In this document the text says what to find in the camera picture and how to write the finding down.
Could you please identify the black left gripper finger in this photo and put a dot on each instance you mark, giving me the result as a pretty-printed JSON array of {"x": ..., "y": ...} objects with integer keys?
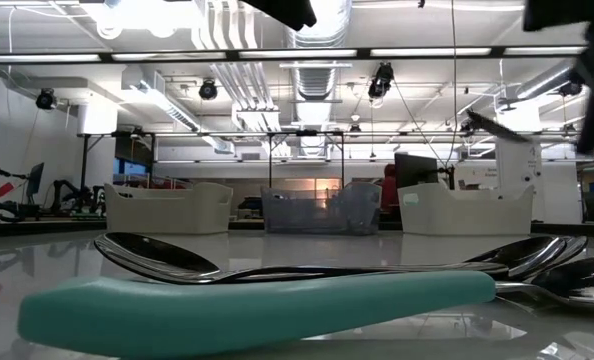
[{"x": 292, "y": 12}]

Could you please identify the small black robot arm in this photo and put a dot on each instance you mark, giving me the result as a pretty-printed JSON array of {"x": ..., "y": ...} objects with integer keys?
[{"x": 72, "y": 200}]

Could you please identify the white round column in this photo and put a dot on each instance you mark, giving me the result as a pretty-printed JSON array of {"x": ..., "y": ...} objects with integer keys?
[{"x": 519, "y": 160}]

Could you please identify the white plastic bin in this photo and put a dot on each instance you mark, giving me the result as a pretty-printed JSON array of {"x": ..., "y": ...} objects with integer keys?
[
  {"x": 167, "y": 212},
  {"x": 467, "y": 215}
]

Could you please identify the person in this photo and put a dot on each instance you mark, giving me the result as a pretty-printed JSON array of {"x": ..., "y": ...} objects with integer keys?
[{"x": 389, "y": 187}]

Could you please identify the black computer monitor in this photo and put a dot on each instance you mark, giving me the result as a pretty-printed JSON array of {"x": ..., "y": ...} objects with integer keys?
[{"x": 416, "y": 172}]

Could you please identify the grey translucent plastic bin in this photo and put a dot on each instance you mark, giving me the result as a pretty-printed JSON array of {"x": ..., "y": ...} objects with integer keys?
[{"x": 322, "y": 215}]

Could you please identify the blue lit screen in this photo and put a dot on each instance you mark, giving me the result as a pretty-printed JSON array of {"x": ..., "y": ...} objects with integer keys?
[{"x": 129, "y": 167}]

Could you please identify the small black monitor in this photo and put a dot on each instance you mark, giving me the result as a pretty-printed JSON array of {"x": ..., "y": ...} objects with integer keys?
[{"x": 36, "y": 180}]

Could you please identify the black ceiling camera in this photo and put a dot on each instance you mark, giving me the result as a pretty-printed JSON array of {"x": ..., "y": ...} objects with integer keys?
[
  {"x": 568, "y": 89},
  {"x": 208, "y": 90},
  {"x": 382, "y": 80},
  {"x": 46, "y": 99}
]

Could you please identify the ribbed silver air duct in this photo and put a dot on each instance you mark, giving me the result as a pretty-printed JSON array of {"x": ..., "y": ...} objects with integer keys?
[{"x": 317, "y": 80}]

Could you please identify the black workstation frame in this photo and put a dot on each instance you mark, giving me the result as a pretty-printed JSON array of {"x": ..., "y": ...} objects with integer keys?
[{"x": 304, "y": 133}]

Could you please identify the white rectangular air duct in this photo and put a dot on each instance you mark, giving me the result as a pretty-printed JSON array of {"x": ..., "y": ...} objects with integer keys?
[{"x": 177, "y": 112}]

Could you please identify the black aluminium table frame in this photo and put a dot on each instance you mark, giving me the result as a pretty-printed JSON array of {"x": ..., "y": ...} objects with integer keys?
[{"x": 27, "y": 229}]

